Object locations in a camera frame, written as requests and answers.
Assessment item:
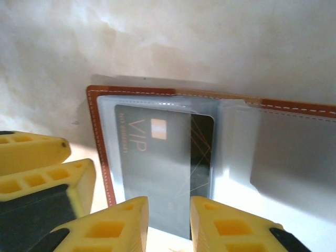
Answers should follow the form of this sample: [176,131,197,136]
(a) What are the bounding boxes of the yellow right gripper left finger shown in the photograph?
[48,196,150,252]

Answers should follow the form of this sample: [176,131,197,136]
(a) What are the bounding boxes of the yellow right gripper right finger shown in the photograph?
[190,196,314,252]

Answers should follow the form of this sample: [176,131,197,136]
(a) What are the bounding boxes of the brown leather card holder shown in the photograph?
[86,75,336,252]

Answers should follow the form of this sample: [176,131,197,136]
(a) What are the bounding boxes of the black VIP card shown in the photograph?
[114,104,215,240]

